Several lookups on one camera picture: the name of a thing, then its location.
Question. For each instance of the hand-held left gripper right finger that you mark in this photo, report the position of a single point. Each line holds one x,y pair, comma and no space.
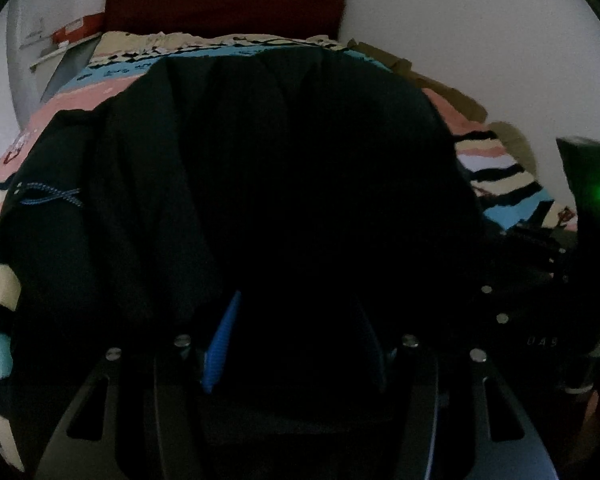
375,355

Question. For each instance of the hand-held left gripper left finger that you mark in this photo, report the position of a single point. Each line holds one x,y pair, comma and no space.
222,340

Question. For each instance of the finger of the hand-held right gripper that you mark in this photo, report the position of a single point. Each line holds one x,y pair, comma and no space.
540,255
505,305

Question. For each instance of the black hooded jacket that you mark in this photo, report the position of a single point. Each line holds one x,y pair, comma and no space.
300,185

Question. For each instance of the cartoon cat printed blanket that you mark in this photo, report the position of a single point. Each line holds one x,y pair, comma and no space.
65,105

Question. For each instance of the white bedside shelf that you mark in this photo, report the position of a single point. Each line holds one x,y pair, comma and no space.
60,52

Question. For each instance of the dark red headboard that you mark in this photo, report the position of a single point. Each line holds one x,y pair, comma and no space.
220,5

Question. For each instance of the orange cardboard box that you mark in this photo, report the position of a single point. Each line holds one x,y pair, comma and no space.
77,29

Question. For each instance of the grey bed frame side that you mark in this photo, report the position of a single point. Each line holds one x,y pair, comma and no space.
67,72

